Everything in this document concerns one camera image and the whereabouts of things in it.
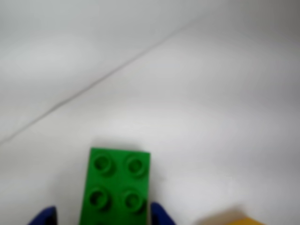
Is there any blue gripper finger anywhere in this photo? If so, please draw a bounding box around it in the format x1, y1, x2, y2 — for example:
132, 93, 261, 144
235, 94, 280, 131
28, 205, 57, 225
150, 202, 176, 225

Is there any green 2x4 toy block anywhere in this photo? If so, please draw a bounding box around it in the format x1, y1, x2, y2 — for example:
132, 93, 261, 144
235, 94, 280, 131
79, 147, 151, 225

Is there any yellow 2x4 toy block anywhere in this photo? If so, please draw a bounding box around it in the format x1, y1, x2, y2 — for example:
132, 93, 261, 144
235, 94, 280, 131
231, 217, 268, 225

